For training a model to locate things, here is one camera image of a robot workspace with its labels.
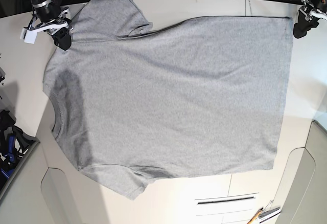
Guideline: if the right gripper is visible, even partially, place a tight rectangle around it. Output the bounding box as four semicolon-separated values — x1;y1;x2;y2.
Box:
30;0;72;51

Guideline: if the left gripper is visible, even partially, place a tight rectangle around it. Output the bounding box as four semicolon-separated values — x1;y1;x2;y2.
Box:
293;0;326;39

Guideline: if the grey T-shirt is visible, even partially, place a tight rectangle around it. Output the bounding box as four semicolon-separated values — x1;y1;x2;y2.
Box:
43;0;293;200

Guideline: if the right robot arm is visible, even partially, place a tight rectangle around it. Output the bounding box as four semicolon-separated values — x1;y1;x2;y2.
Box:
20;0;73;51

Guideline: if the blue and black clutter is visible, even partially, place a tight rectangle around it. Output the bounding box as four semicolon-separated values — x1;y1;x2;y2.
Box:
1;109;37;181

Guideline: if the white slotted vent plate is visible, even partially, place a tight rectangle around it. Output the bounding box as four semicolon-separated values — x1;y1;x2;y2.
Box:
194;193;260;216

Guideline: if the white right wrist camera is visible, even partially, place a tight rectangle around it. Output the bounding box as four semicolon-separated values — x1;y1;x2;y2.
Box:
20;28;37;44

